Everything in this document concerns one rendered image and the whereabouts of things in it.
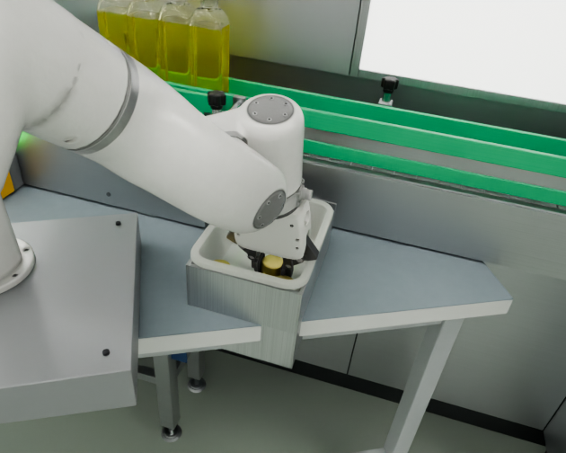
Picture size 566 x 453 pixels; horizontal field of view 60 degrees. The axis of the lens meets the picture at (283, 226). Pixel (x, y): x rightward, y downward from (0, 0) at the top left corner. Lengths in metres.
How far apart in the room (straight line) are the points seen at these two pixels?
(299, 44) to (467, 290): 0.54
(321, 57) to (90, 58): 0.69
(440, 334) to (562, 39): 0.54
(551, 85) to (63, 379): 0.88
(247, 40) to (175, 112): 0.64
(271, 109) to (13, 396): 0.42
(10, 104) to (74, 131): 0.06
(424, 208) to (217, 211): 0.52
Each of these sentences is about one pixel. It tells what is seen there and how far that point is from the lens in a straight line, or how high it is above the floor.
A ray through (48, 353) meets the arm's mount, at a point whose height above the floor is 0.81.
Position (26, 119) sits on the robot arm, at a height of 1.15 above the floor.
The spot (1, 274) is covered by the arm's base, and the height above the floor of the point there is 0.83.
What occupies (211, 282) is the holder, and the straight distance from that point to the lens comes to 0.71.
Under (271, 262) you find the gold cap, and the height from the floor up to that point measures 0.81.
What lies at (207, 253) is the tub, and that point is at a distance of 0.75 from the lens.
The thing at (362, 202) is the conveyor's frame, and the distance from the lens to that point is 0.89.
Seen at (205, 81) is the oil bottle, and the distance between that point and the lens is 0.91.
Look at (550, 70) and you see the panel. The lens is 0.99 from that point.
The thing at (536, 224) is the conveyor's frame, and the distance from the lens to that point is 0.91.
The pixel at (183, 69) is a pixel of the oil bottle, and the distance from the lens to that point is 0.93.
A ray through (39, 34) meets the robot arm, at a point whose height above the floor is 1.20.
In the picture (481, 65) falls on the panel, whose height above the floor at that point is 1.04.
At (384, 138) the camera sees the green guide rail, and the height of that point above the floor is 0.94.
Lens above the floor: 1.29
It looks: 36 degrees down
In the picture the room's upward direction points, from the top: 6 degrees clockwise
